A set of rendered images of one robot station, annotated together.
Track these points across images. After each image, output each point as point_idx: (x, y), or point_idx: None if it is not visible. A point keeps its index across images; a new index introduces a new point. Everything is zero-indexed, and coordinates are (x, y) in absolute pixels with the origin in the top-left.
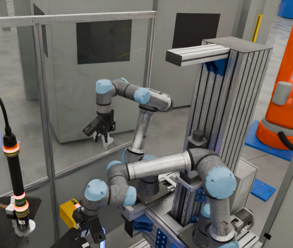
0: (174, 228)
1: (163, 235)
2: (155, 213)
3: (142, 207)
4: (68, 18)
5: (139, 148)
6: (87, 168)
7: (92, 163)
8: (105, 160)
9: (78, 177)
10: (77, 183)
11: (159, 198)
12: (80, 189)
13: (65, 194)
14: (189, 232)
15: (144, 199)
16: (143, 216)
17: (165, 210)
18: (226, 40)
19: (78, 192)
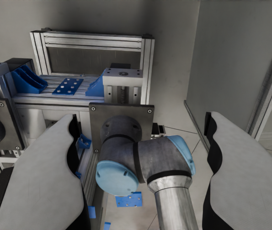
0: (48, 110)
1: (59, 92)
2: (87, 107)
3: (104, 99)
4: None
5: (156, 194)
6: (260, 84)
7: (260, 99)
8: (247, 121)
9: (261, 58)
10: (254, 52)
11: (91, 130)
12: (243, 53)
13: (254, 21)
14: (2, 119)
15: (100, 110)
16: (103, 91)
17: (85, 122)
18: None
19: (241, 48)
